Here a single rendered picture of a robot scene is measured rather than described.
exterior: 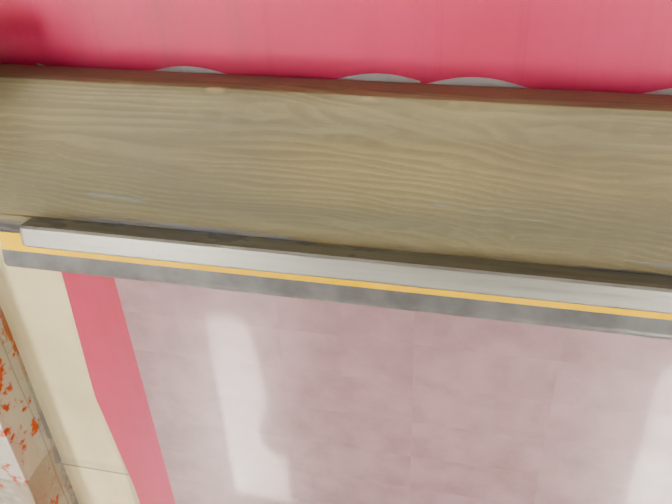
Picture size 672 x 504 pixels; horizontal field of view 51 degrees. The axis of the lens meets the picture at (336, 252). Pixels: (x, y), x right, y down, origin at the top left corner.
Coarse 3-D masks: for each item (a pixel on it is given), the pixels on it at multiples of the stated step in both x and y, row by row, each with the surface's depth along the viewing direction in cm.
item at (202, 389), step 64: (0, 0) 32; (64, 0) 31; (128, 0) 30; (192, 0) 30; (256, 0) 29; (320, 0) 29; (384, 0) 28; (64, 64) 33; (128, 64) 32; (192, 64) 32; (256, 64) 31; (320, 64) 30; (384, 64) 30; (128, 320) 42; (192, 320) 41; (256, 320) 39; (320, 320) 38; (384, 320) 37; (128, 384) 45; (192, 384) 44; (256, 384) 42; (320, 384) 41; (384, 384) 40; (128, 448) 49; (192, 448) 47; (256, 448) 46; (320, 448) 44; (384, 448) 43
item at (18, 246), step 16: (0, 240) 35; (16, 240) 35; (80, 256) 35; (96, 256) 34; (112, 256) 34; (224, 272) 33; (240, 272) 33; (256, 272) 33; (272, 272) 33; (384, 288) 32; (400, 288) 31; (416, 288) 31; (528, 304) 30; (544, 304) 30; (560, 304) 30; (576, 304) 30
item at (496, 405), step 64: (448, 0) 28; (512, 0) 27; (576, 0) 27; (640, 0) 26; (448, 64) 29; (512, 64) 28; (576, 64) 28; (640, 64) 27; (448, 320) 36; (448, 384) 39; (512, 384) 38; (576, 384) 37; (640, 384) 36; (448, 448) 42; (512, 448) 41; (576, 448) 40; (640, 448) 38
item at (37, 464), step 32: (0, 320) 44; (0, 352) 44; (0, 384) 44; (0, 416) 44; (32, 416) 48; (0, 448) 46; (32, 448) 48; (0, 480) 48; (32, 480) 48; (64, 480) 52
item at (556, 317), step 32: (32, 256) 35; (64, 256) 35; (224, 288) 34; (256, 288) 33; (288, 288) 33; (320, 288) 32; (352, 288) 32; (512, 320) 31; (544, 320) 30; (576, 320) 30; (608, 320) 30; (640, 320) 30
